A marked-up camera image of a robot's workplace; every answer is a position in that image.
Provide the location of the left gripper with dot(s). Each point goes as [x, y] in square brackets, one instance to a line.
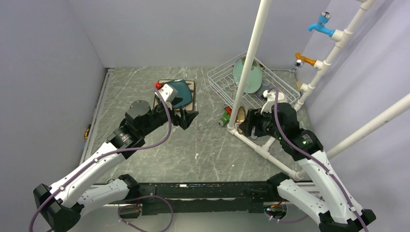
[185, 119]

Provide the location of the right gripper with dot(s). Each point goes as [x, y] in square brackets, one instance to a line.
[254, 115]

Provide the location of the beige patterned bowl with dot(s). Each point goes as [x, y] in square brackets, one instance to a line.
[241, 115]

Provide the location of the teal square plate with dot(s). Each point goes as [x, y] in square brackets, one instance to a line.
[185, 90]

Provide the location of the mint green flower plate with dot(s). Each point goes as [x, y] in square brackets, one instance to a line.
[254, 80]

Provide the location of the white ceramic bowl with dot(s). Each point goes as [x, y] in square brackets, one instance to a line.
[269, 95]

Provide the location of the blue patterned mug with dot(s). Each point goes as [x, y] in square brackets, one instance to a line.
[265, 86]

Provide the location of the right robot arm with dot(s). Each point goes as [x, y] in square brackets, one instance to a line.
[336, 210]

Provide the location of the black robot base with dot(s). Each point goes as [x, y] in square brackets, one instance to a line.
[204, 197]

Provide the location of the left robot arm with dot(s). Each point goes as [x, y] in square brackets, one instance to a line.
[63, 203]

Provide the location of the cream square plate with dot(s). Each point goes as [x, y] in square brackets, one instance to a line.
[188, 108]

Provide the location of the green faucet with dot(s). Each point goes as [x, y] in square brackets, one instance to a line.
[224, 119]

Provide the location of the orange faucet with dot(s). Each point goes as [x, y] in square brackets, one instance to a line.
[300, 60]

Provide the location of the blue faucet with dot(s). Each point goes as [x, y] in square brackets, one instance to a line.
[323, 19]

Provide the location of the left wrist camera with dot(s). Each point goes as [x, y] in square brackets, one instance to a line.
[166, 91]

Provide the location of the red handled wrench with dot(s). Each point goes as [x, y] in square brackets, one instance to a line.
[228, 109]

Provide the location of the white wire dish rack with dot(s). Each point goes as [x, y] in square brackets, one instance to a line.
[222, 83]

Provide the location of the white pvc pipe frame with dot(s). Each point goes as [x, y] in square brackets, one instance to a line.
[340, 38]

